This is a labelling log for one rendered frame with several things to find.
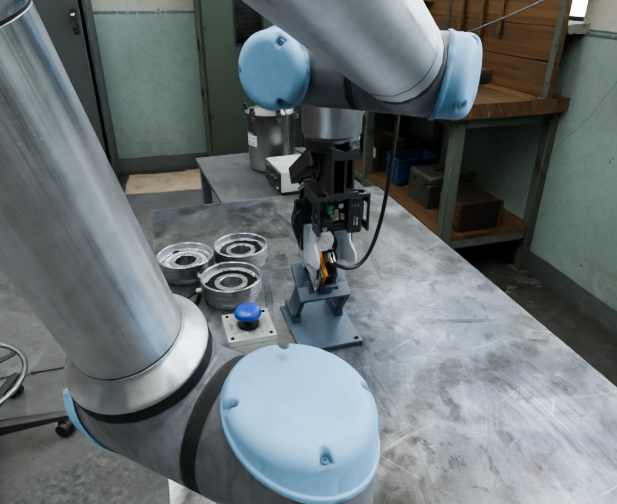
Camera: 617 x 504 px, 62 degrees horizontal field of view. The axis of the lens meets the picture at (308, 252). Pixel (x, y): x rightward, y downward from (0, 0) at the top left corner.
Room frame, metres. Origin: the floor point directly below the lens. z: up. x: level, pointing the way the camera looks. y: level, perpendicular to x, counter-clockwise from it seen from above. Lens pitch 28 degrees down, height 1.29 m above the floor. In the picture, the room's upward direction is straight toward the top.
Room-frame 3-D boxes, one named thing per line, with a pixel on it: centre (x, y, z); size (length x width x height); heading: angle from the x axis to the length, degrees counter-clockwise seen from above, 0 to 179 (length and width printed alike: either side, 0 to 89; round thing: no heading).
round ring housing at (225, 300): (0.77, 0.13, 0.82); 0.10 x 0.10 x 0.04
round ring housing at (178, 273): (0.85, 0.23, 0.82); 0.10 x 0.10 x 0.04
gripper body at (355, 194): (0.64, -0.03, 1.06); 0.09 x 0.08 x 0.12; 17
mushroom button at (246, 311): (0.63, 0.09, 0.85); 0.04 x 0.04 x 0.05
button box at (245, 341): (0.62, 0.09, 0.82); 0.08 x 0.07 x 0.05; 16
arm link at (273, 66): (0.55, 0.00, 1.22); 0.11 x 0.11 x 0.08; 63
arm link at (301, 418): (0.29, 0.01, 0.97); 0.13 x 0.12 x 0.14; 63
